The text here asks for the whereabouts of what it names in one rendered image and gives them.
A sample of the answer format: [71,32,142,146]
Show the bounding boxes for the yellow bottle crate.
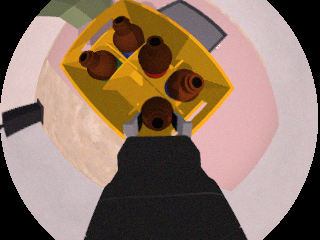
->
[60,0,234,141]

